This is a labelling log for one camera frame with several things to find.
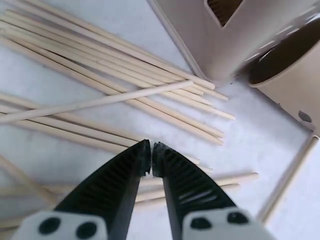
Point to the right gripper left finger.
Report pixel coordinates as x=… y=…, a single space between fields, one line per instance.
x=110 y=190

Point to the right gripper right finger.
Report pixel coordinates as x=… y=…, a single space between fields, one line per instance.
x=185 y=185

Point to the beige plastic basket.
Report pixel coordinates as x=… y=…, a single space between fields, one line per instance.
x=195 y=37

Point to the wooden chopstick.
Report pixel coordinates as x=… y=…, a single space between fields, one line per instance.
x=125 y=45
x=50 y=131
x=107 y=61
x=105 y=53
x=180 y=126
x=175 y=117
x=25 y=176
x=100 y=99
x=75 y=119
x=160 y=88
x=62 y=125
x=130 y=57
x=30 y=191

